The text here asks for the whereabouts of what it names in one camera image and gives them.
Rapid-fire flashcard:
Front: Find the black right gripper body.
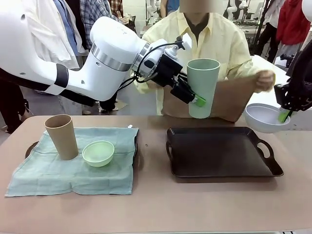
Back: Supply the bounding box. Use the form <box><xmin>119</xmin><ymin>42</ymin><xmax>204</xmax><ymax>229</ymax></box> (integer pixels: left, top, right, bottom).
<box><xmin>273</xmin><ymin>81</ymin><xmax>312</xmax><ymax>113</ymax></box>

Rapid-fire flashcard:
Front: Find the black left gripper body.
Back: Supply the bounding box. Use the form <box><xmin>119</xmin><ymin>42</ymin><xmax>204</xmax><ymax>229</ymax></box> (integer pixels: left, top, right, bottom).
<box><xmin>152</xmin><ymin>53</ymin><xmax>184</xmax><ymax>88</ymax></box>

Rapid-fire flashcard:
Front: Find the light green tall cup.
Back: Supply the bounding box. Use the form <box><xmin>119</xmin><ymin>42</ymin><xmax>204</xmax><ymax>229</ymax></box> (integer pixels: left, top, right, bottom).
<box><xmin>186</xmin><ymin>58</ymin><xmax>221</xmax><ymax>119</ymax></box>

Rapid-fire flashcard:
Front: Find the white bowl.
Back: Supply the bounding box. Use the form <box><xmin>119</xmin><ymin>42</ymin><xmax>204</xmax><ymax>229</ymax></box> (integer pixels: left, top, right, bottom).
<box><xmin>244</xmin><ymin>103</ymin><xmax>292</xmax><ymax>134</ymax></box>

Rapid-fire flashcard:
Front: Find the light green bowl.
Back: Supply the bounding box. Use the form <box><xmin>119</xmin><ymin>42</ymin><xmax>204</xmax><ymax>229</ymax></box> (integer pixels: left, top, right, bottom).
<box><xmin>81</xmin><ymin>140</ymin><xmax>116</xmax><ymax>168</ymax></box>

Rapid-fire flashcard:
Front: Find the tan tall cup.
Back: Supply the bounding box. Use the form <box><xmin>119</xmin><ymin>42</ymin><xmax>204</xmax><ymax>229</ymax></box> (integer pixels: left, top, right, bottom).
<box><xmin>44</xmin><ymin>114</ymin><xmax>79</xmax><ymax>161</ymax></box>

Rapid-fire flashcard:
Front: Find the teal cloth mat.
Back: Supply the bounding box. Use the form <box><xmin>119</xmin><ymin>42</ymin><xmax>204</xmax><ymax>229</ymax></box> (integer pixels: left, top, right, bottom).
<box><xmin>4</xmin><ymin>125</ymin><xmax>140</xmax><ymax>198</ymax></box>

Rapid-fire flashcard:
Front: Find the person's left hand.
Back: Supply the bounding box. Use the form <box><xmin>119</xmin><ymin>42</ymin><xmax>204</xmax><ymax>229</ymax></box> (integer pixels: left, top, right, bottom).
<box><xmin>255</xmin><ymin>69</ymin><xmax>276</xmax><ymax>93</ymax></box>

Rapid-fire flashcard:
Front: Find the small black device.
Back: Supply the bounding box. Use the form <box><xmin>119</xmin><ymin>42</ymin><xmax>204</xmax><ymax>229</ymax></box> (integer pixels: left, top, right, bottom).
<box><xmin>279</xmin><ymin>53</ymin><xmax>297</xmax><ymax>68</ymax></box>

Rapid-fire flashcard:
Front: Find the white background table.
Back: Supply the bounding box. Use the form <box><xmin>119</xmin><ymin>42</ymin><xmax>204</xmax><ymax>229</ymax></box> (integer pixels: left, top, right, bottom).
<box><xmin>250</xmin><ymin>54</ymin><xmax>312</xmax><ymax>134</ymax></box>

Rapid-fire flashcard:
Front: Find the person in yellow coat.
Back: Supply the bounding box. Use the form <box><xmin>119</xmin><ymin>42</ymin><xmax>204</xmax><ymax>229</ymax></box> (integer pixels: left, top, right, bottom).
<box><xmin>133</xmin><ymin>0</ymin><xmax>276</xmax><ymax>122</ymax></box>

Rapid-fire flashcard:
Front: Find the bystander in dark trousers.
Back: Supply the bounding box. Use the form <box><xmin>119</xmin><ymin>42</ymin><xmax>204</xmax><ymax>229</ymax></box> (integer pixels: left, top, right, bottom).
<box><xmin>257</xmin><ymin>0</ymin><xmax>283</xmax><ymax>64</ymax></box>

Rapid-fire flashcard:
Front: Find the bystander in red jacket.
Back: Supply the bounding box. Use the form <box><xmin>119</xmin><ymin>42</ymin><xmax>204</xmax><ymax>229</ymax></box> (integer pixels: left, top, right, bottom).
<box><xmin>274</xmin><ymin>0</ymin><xmax>312</xmax><ymax>53</ymax></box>

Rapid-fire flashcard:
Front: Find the bystander in plaid shirt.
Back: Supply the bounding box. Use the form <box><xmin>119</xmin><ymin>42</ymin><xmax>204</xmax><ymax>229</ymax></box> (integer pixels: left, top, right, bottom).
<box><xmin>79</xmin><ymin>0</ymin><xmax>124</xmax><ymax>113</ymax></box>

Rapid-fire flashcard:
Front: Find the bystander in white coat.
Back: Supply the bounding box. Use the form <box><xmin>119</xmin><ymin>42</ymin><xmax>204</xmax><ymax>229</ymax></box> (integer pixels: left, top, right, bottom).
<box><xmin>24</xmin><ymin>0</ymin><xmax>85</xmax><ymax>72</ymax></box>

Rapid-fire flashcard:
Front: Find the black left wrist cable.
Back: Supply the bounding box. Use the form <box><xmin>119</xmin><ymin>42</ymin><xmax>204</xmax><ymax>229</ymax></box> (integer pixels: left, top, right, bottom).
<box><xmin>118</xmin><ymin>42</ymin><xmax>184</xmax><ymax>94</ymax></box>

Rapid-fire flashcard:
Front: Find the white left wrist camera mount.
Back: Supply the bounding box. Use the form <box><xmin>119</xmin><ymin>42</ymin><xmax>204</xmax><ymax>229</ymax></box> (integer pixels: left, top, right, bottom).
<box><xmin>162</xmin><ymin>36</ymin><xmax>192</xmax><ymax>61</ymax></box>

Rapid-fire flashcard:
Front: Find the dark brown handled tray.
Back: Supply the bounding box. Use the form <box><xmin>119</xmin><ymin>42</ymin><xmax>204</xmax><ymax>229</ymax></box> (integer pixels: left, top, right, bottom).
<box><xmin>25</xmin><ymin>135</ymin><xmax>139</xmax><ymax>164</ymax></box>
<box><xmin>166</xmin><ymin>126</ymin><xmax>284</xmax><ymax>180</ymax></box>

